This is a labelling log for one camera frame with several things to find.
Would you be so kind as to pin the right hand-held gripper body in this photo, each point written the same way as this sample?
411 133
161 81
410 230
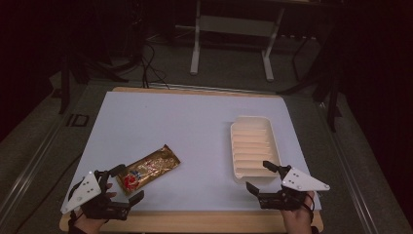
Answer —
297 185

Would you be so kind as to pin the pale table mat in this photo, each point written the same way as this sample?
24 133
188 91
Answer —
181 130

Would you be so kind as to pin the white metal table frame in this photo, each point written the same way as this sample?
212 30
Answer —
233 26

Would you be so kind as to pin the person's right hand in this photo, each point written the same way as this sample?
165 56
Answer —
298 221

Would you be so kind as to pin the person's left hand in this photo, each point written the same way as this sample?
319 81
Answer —
92 224

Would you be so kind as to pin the black metal stand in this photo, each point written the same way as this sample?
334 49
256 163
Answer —
66 84
324 84

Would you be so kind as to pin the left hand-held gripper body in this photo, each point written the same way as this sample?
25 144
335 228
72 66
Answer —
83 191

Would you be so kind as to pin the gold snack packet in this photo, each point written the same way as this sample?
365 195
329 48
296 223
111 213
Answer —
147 169

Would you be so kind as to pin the white ridged plastic tray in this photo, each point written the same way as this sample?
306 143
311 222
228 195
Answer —
253 148

